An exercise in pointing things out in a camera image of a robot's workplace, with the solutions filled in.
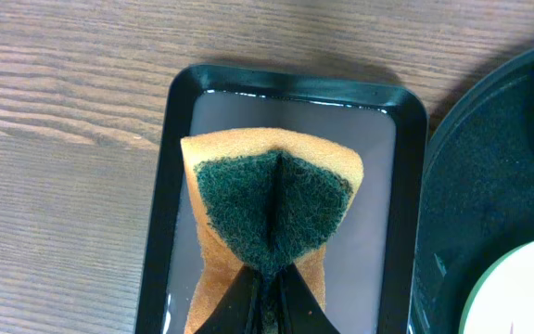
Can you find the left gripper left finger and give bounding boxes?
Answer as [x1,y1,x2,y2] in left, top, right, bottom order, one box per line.
[196,265,263,334]

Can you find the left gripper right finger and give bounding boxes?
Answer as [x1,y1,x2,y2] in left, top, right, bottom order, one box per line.
[276,264,339,334]

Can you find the yellow green scrub sponge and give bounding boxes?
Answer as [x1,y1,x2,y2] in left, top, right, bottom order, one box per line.
[181,127,363,333]

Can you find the light blue plate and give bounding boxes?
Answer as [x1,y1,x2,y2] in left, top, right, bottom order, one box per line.
[458,241,534,334]

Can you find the black rectangular water tray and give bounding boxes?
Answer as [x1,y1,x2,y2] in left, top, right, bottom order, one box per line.
[134,64,427,333]

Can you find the black round serving tray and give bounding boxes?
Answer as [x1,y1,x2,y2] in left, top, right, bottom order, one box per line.
[408,49,534,334]

